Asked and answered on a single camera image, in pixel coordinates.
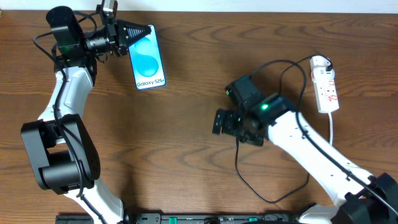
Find black charger cable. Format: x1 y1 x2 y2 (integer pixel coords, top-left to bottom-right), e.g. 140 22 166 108
234 54 334 205

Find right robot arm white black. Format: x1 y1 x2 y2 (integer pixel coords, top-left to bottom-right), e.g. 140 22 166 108
212 75 397 223

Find blue Galaxy smartphone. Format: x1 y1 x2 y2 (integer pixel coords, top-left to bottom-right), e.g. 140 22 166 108
129 24 167 90

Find white power strip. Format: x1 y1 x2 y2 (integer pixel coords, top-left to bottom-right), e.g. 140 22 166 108
311 68 339 113

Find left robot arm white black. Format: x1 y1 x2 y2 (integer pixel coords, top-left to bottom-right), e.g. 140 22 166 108
21 1 154 223

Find white charger plug adapter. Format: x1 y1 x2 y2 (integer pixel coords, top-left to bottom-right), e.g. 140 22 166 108
310 55 333 71

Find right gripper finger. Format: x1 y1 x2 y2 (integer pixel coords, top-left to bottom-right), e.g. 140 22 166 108
212 109 226 134
222 110 238 136

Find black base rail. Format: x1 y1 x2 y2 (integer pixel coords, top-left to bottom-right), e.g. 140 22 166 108
55 204 318 224

